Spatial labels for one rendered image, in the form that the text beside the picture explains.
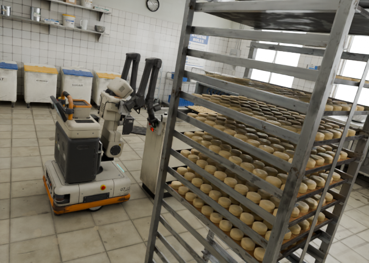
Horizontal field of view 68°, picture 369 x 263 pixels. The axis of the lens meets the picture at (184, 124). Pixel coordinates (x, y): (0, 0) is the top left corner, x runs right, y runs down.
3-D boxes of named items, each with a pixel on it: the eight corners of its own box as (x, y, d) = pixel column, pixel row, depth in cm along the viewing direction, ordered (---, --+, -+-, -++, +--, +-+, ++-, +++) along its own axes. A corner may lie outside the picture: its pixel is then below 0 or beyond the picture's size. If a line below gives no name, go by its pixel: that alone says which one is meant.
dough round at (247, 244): (241, 250, 97) (242, 245, 97) (239, 240, 102) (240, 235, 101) (255, 252, 97) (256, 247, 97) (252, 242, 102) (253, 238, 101)
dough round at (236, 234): (233, 230, 107) (234, 225, 107) (244, 236, 105) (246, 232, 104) (227, 235, 103) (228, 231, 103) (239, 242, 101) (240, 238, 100)
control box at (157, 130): (149, 127, 277) (151, 113, 273) (161, 135, 259) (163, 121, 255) (146, 127, 275) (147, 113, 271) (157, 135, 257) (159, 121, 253)
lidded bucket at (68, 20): (73, 27, 550) (74, 16, 545) (76, 28, 531) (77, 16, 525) (60, 25, 537) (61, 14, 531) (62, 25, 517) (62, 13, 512)
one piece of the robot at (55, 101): (68, 130, 219) (56, 105, 208) (59, 117, 246) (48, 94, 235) (81, 124, 223) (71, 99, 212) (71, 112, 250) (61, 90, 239)
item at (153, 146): (189, 177, 340) (202, 108, 317) (206, 191, 314) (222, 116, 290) (138, 185, 299) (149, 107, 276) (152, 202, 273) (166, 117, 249)
